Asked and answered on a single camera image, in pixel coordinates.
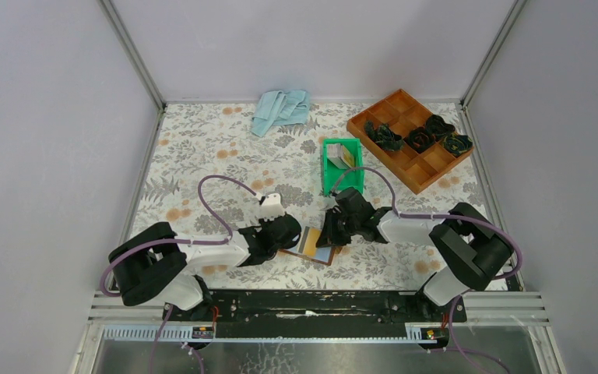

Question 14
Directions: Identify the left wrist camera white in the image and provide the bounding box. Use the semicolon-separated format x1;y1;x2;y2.
255;192;286;220

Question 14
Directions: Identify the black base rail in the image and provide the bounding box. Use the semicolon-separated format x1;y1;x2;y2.
170;289;467;343

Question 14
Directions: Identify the silver credit card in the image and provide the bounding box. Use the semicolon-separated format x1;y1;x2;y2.
326;143;356;170

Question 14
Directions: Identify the brown leather card holder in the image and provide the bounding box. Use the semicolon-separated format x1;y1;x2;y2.
280;227;336;266

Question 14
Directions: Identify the green plastic basket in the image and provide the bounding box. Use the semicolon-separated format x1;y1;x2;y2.
322;138;365;196

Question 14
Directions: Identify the floral table mat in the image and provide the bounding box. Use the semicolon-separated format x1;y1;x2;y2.
115;101;509;293

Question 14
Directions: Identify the dark rolled sock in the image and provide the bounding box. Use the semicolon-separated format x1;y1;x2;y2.
404;127;436;153
441;133;473;157
424;115;456;142
364;121;405;152

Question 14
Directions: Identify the dark rolled sock top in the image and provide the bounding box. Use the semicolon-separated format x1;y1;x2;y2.
424;115;456;142

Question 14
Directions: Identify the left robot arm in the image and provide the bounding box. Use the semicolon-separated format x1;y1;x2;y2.
101;214;302;320

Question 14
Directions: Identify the dark rolled sock middle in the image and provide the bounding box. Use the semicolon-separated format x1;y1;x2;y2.
404;127;436;153

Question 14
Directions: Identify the light blue cloth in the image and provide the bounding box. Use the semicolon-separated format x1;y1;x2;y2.
251;90;311;137

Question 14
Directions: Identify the dark rolled sock left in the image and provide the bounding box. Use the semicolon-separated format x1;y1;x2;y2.
364;121;405;152

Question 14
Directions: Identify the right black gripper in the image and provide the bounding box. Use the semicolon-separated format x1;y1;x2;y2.
315;208;360;249

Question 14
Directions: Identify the orange compartment tray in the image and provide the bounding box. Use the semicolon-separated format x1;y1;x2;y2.
346;89;474;194

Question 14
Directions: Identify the dark rolled sock right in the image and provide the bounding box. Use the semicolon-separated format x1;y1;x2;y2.
441;133;473;157

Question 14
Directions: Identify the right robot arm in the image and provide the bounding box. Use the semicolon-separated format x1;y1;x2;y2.
315;188;515;321

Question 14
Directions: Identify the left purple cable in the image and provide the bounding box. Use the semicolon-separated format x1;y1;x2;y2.
98;174;264;298

